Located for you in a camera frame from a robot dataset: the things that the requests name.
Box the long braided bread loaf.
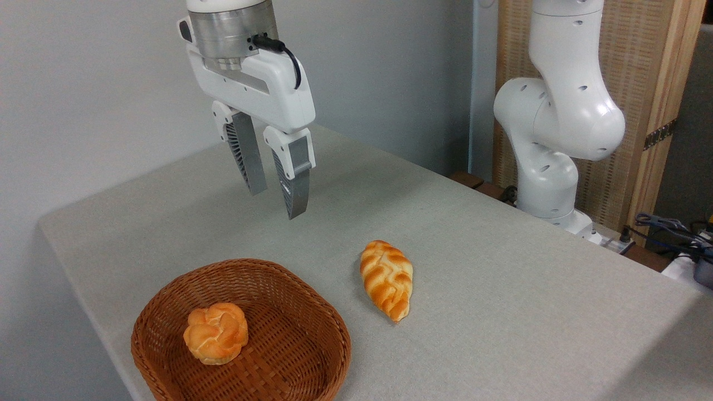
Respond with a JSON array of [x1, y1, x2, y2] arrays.
[[359, 239, 414, 324]]

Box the round knotted bread roll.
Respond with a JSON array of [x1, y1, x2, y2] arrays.
[[183, 302, 250, 366]]

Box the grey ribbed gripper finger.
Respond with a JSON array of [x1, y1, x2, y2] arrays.
[[263, 126, 317, 221], [211, 101, 268, 197]]

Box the black metal screen hinge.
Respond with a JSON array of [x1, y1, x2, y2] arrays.
[[643, 119, 678, 151]]

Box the woven wooden screen panel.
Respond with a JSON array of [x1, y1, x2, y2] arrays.
[[493, 0, 707, 234]]

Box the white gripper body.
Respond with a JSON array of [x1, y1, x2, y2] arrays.
[[178, 16, 317, 135]]

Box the brown wicker basket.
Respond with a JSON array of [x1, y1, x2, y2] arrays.
[[131, 258, 352, 401]]

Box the grey tablecloth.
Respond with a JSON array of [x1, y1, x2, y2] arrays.
[[38, 124, 713, 401]]

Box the white box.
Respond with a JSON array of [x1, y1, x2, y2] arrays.
[[661, 253, 713, 295]]

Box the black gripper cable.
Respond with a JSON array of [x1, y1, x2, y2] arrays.
[[250, 34, 302, 90]]

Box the cables and power strip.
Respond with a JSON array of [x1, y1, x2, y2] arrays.
[[634, 212, 713, 263]]

